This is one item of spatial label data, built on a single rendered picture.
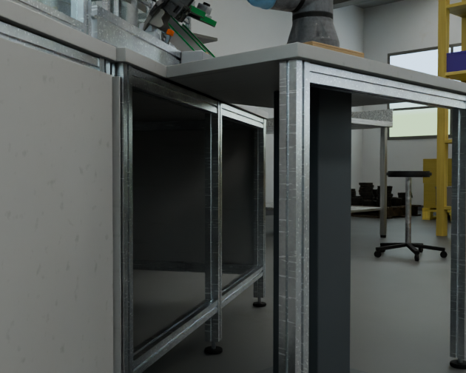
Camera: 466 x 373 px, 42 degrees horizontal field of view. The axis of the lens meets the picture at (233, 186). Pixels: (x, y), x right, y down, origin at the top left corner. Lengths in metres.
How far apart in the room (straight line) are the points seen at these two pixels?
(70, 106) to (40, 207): 0.20
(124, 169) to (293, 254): 0.40
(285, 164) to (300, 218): 0.12
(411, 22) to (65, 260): 9.04
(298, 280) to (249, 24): 7.00
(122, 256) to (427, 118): 8.42
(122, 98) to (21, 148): 0.37
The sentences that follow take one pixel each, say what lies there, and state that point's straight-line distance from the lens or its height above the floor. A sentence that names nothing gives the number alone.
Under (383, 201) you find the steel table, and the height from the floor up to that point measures 0.32.
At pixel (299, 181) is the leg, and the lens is 1.26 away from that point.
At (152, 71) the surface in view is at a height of 0.83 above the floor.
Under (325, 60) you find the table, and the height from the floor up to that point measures 0.83.
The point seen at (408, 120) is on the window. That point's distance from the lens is 9.68.
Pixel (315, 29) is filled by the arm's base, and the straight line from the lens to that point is 1.74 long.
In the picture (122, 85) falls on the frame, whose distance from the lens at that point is 1.32.
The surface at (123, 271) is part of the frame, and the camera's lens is 1.33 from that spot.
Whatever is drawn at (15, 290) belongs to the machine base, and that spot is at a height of 0.42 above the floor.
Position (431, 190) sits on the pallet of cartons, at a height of 0.36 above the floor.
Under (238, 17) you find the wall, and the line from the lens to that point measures 8.02.
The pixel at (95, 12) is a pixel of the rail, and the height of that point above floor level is 0.94.
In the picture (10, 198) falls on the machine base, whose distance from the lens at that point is 0.99.
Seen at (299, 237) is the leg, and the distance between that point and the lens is 1.27.
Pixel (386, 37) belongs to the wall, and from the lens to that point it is 10.08.
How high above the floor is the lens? 0.60
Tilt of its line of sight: 2 degrees down
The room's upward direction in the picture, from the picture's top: straight up
